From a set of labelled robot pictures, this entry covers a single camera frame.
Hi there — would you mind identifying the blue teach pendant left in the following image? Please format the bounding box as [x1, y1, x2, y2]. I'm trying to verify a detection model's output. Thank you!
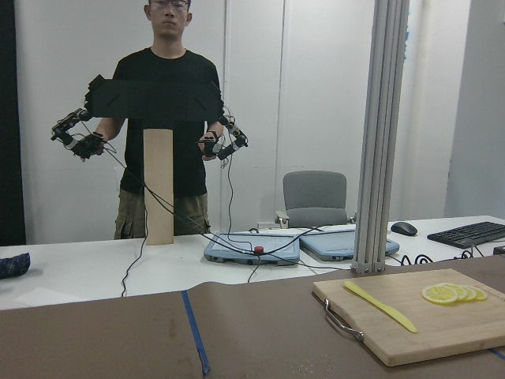
[204, 232, 300, 265]

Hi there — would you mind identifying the blue teach pendant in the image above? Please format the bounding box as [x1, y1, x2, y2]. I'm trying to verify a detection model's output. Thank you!
[299, 227, 400, 262]
[204, 232, 300, 265]

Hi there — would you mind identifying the grey chair right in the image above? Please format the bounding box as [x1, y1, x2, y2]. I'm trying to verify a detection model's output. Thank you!
[275, 171, 352, 228]

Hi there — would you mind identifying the blue teach pendant right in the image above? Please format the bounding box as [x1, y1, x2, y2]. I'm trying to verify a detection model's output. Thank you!
[299, 227, 400, 262]

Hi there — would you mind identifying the wooden plank upright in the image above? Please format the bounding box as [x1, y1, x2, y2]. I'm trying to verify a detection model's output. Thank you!
[144, 129, 174, 246]

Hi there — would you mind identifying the standing operator in black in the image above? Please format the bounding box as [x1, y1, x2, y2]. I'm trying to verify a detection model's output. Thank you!
[52, 1, 233, 239]

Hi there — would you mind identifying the black computer mouse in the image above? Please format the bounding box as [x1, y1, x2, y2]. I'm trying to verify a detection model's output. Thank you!
[391, 221, 418, 237]

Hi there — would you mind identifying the yellow plastic knife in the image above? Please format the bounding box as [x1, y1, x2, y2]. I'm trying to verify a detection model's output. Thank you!
[343, 280, 417, 333]

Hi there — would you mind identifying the lemon slice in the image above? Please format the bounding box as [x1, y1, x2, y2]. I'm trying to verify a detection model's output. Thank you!
[464, 285, 477, 302]
[473, 287, 488, 301]
[421, 284, 458, 305]
[453, 284, 468, 302]

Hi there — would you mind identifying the black keyboard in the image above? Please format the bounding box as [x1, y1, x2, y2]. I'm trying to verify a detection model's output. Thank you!
[427, 221, 504, 249]

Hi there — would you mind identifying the bamboo cutting board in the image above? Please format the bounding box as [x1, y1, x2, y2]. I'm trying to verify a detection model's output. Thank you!
[312, 268, 504, 366]

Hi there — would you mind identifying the folded dark umbrella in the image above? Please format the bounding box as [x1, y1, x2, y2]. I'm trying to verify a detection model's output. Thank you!
[0, 253, 31, 280]

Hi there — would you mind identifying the aluminium frame post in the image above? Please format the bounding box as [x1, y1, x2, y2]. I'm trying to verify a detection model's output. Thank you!
[351, 0, 410, 274]

